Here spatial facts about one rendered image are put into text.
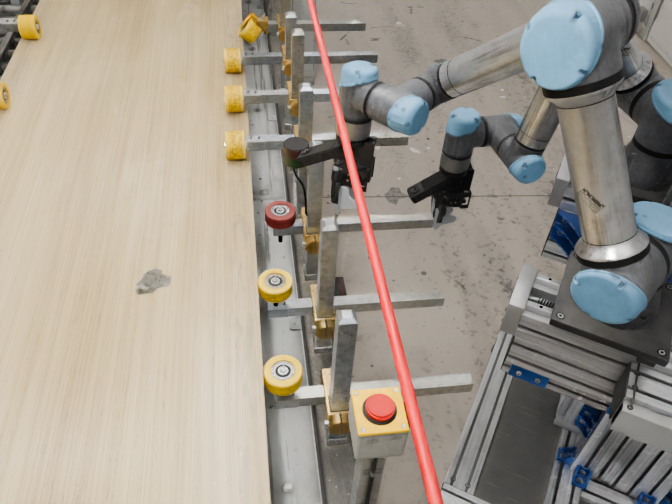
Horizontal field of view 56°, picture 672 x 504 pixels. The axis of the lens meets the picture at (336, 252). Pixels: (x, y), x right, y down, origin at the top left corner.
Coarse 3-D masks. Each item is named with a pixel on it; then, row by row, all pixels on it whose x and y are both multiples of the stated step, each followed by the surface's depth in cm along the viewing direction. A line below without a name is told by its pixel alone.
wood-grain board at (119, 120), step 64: (64, 0) 249; (128, 0) 252; (192, 0) 255; (64, 64) 213; (128, 64) 215; (192, 64) 217; (0, 128) 184; (64, 128) 186; (128, 128) 187; (192, 128) 189; (0, 192) 163; (64, 192) 165; (128, 192) 166; (192, 192) 167; (0, 256) 147; (64, 256) 148; (128, 256) 149; (192, 256) 150; (0, 320) 133; (64, 320) 134; (128, 320) 135; (192, 320) 136; (256, 320) 137; (0, 384) 122; (64, 384) 123; (128, 384) 124; (192, 384) 124; (256, 384) 125; (0, 448) 113; (64, 448) 113; (128, 448) 114; (192, 448) 115; (256, 448) 115
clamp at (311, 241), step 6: (306, 216) 167; (306, 228) 164; (306, 234) 162; (312, 234) 162; (318, 234) 162; (306, 240) 162; (312, 240) 161; (318, 240) 161; (306, 246) 162; (312, 246) 162; (318, 246) 162; (312, 252) 163; (318, 252) 164
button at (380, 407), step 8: (368, 400) 85; (376, 400) 86; (384, 400) 86; (392, 400) 86; (368, 408) 85; (376, 408) 85; (384, 408) 85; (392, 408) 85; (376, 416) 84; (384, 416) 84
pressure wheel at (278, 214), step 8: (272, 208) 164; (280, 208) 163; (288, 208) 164; (272, 216) 161; (280, 216) 161; (288, 216) 161; (272, 224) 162; (280, 224) 161; (288, 224) 162; (280, 240) 170
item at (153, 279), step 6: (150, 270) 144; (156, 270) 145; (144, 276) 144; (150, 276) 142; (156, 276) 144; (162, 276) 143; (168, 276) 144; (138, 282) 142; (144, 282) 142; (150, 282) 142; (156, 282) 142; (162, 282) 143; (168, 282) 143; (138, 288) 140; (144, 288) 141; (150, 288) 141; (156, 288) 142; (138, 294) 140
